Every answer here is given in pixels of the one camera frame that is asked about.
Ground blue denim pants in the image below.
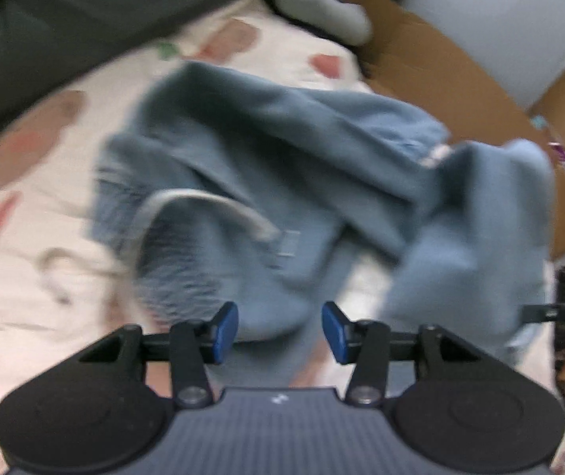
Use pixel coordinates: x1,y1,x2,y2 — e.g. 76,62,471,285
91,62,554,386

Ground brown cardboard sheet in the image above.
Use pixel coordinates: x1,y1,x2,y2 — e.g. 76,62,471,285
321,0,565,261

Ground cream bear print bedsheet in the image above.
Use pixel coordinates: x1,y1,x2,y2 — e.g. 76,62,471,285
0,0,365,474

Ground grey neck pillow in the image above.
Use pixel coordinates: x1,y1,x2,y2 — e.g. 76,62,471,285
274,0,373,46

